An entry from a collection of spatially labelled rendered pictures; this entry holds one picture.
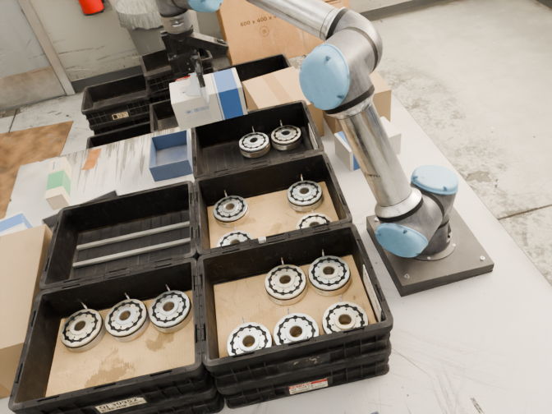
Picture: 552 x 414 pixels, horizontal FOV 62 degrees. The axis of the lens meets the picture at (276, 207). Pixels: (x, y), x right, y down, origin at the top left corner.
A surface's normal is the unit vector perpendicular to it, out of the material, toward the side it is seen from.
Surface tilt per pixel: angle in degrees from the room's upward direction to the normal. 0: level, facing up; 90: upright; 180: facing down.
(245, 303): 0
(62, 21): 90
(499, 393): 0
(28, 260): 0
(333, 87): 82
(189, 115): 90
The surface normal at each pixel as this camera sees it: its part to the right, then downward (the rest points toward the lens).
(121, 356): -0.15, -0.70
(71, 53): 0.22, 0.66
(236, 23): 0.18, 0.48
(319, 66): -0.64, 0.52
